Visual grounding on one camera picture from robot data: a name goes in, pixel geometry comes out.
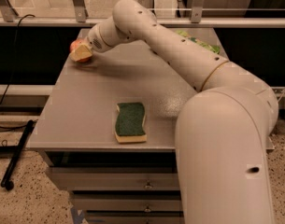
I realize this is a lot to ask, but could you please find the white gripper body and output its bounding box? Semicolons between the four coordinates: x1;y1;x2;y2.
85;25;111;53

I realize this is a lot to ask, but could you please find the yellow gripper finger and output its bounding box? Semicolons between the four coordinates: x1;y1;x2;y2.
69;43;93;63

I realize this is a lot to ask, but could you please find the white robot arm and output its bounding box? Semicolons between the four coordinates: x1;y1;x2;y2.
70;0;278;224

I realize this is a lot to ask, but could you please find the green and yellow sponge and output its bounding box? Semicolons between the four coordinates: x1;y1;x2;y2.
115;103;147;144

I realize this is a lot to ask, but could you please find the green snack bag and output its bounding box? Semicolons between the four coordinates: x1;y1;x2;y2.
176;30;221;54

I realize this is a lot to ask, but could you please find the top drawer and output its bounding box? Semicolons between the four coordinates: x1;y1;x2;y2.
46;167;179;191

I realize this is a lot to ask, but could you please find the drawer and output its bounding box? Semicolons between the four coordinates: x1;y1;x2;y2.
85;213;185;224
46;167;179;191
71;192;182;212

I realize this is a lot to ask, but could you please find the grey drawer cabinet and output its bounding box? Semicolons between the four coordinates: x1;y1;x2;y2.
28;40;196;217

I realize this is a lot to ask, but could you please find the black rod on floor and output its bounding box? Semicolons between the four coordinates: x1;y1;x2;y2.
0;120;35;191

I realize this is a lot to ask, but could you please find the middle drawer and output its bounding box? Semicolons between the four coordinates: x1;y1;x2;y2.
71;192;182;212

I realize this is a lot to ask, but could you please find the bottom drawer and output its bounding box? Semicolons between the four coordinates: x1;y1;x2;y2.
85;213;185;224

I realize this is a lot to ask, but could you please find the black cable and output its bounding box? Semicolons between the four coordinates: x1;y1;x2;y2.
0;14;36;133

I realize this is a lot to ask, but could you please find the metal railing frame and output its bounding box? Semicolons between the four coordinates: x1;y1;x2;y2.
0;0;285;28

